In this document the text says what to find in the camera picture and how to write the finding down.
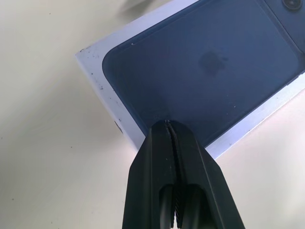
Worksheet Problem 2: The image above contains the dark blue smartphone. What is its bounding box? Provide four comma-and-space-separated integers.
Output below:
102, 0, 305, 146

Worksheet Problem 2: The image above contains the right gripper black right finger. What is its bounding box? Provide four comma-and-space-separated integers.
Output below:
166, 120, 246, 229

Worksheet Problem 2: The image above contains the white box base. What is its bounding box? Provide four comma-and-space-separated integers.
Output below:
75, 0, 305, 161

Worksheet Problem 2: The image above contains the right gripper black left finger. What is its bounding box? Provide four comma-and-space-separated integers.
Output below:
122, 120, 179, 229

